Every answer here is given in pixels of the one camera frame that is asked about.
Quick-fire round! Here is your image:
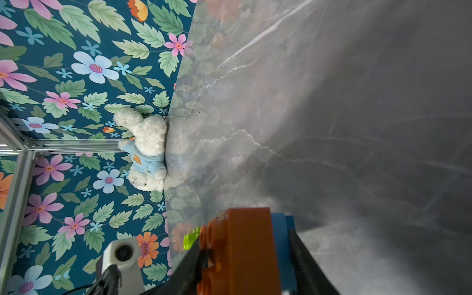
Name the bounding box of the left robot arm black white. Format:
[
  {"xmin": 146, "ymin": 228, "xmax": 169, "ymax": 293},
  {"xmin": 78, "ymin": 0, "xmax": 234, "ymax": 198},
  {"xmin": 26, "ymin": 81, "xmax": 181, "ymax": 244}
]
[{"xmin": 64, "ymin": 264, "xmax": 122, "ymax": 295}]

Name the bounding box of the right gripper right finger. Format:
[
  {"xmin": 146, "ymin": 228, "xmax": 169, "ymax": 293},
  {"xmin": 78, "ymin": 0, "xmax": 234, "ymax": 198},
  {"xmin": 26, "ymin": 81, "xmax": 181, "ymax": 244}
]
[{"xmin": 288, "ymin": 227, "xmax": 339, "ymax": 295}]

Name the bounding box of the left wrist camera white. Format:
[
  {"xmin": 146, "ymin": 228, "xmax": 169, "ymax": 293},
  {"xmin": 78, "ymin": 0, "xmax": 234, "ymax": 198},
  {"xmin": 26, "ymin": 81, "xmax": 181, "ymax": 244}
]
[{"xmin": 96, "ymin": 237, "xmax": 145, "ymax": 295}]

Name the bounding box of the white teddy bear blue shirt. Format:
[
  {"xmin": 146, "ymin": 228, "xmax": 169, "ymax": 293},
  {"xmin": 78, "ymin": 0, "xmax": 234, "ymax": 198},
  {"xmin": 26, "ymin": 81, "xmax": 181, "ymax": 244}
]
[{"xmin": 113, "ymin": 108, "xmax": 167, "ymax": 192}]

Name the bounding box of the light blue long lego brick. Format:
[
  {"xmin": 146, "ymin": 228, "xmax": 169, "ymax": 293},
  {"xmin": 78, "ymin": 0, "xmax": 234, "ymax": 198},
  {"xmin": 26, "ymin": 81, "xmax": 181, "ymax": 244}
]
[{"xmin": 271, "ymin": 213, "xmax": 297, "ymax": 295}]

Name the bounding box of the orange lego brick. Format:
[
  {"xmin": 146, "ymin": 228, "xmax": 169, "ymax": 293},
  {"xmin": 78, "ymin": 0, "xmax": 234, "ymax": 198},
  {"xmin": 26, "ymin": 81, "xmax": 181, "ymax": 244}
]
[{"xmin": 197, "ymin": 208, "xmax": 281, "ymax": 295}]

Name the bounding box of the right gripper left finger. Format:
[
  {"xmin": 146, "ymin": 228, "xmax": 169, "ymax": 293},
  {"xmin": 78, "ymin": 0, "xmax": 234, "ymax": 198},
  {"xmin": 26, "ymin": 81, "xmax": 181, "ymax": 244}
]
[{"xmin": 142, "ymin": 239, "xmax": 207, "ymax": 295}]

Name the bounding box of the lime green lego brick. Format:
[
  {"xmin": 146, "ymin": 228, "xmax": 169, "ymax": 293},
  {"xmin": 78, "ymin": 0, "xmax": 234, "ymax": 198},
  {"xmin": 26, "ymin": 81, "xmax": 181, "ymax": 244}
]
[{"xmin": 183, "ymin": 227, "xmax": 200, "ymax": 250}]

